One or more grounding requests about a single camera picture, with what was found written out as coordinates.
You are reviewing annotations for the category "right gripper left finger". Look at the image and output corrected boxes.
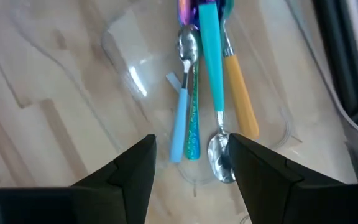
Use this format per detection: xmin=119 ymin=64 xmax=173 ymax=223
xmin=71 ymin=134 xmax=157 ymax=224

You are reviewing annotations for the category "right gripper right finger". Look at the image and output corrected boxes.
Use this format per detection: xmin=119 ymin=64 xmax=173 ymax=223
xmin=227 ymin=133 xmax=346 ymax=224

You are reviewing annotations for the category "light blue handled spoon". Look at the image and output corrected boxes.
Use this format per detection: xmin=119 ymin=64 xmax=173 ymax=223
xmin=169 ymin=24 xmax=200 ymax=164

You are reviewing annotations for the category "purple spoon teal handle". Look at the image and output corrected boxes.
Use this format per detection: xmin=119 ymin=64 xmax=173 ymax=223
xmin=177 ymin=0 xmax=202 ymax=161

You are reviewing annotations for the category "wooden handled metal spoon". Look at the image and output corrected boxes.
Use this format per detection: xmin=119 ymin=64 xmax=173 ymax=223
xmin=219 ymin=0 xmax=260 ymax=141

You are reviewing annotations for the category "teal handled metal spoon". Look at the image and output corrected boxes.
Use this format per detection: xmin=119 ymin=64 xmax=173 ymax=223
xmin=197 ymin=0 xmax=237 ymax=184

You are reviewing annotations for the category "clear plastic bin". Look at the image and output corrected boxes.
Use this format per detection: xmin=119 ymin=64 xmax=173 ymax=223
xmin=9 ymin=0 xmax=358 ymax=187

